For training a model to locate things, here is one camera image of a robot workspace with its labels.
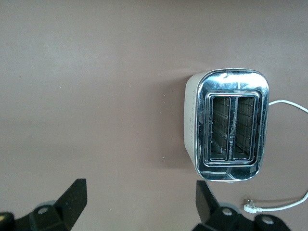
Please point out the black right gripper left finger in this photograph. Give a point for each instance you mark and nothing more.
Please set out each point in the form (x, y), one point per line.
(60, 211)

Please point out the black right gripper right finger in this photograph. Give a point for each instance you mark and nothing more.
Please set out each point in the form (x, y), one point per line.
(209, 211)

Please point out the cream and chrome toaster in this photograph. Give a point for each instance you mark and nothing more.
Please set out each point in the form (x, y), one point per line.
(228, 84)

